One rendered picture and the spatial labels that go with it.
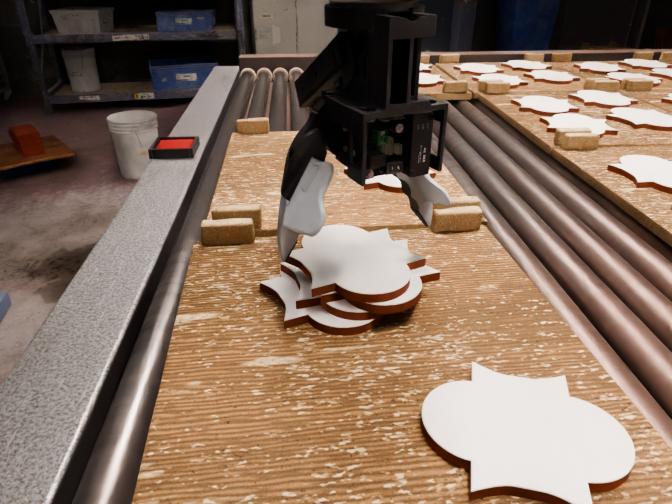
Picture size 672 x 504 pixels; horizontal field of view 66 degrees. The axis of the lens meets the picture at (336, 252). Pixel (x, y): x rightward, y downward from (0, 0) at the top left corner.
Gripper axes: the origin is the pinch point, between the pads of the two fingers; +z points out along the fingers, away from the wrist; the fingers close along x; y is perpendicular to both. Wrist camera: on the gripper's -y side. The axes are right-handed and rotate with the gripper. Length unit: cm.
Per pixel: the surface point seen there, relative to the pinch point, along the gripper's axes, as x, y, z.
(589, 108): 79, -40, 6
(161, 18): 66, -487, 24
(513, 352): 7.4, 14.1, 5.6
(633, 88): 102, -47, 5
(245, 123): 7, -55, 3
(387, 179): 16.9, -21.7, 4.6
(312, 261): -4.1, -0.7, 1.6
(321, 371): -7.8, 9.0, 5.6
